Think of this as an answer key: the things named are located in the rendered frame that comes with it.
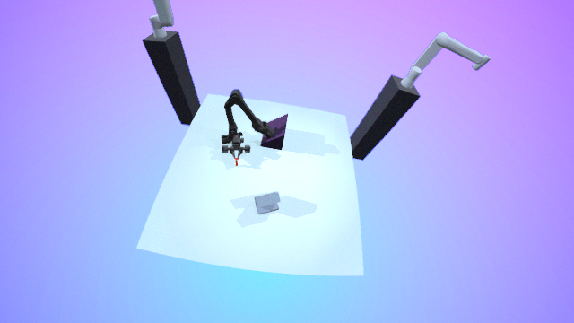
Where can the light blue sloped panel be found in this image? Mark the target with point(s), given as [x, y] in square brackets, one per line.
[267, 203]

